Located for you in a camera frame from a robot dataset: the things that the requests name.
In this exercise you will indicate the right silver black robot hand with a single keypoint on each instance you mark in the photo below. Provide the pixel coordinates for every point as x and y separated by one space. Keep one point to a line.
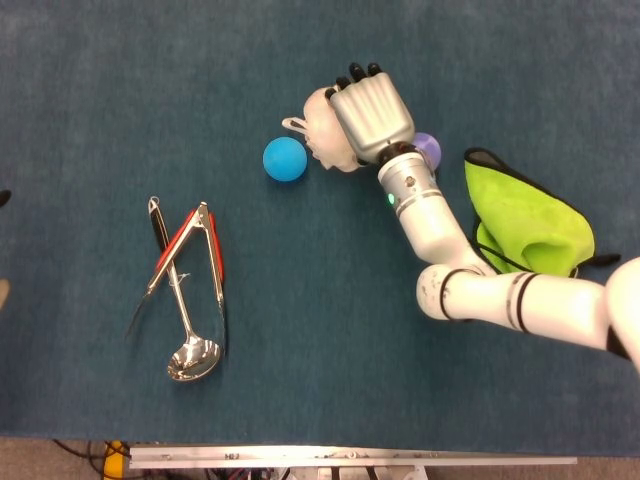
372 115

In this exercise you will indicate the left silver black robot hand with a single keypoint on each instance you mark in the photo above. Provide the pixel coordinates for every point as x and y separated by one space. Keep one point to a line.
4 198

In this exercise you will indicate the white mesh bath loofah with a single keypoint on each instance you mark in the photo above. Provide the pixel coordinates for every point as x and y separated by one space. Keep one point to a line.
325 132

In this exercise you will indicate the purple blue ball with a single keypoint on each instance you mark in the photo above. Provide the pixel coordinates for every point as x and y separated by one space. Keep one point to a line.
430 147

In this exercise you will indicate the green microfiber cloth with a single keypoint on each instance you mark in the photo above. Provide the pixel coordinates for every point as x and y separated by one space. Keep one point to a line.
525 215

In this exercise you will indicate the steel tongs with red grips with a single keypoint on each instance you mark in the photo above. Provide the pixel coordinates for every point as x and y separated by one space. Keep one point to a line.
216 260

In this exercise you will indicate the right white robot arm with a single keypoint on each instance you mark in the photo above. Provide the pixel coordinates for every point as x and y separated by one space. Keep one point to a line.
440 235

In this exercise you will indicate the cyan ball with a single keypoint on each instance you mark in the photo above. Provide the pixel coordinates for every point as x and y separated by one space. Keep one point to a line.
284 159

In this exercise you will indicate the teal carpet table cover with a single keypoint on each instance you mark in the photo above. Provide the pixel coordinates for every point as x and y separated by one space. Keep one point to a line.
300 350

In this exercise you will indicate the yellow plastic part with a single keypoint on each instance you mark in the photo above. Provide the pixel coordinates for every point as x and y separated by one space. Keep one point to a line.
115 462

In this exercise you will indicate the aluminium rail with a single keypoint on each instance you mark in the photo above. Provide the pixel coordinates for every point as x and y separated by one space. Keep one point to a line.
350 456

